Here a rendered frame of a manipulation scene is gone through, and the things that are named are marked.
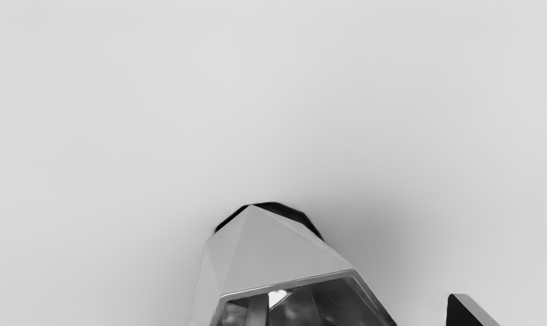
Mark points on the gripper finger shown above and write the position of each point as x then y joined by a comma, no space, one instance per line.
463,313

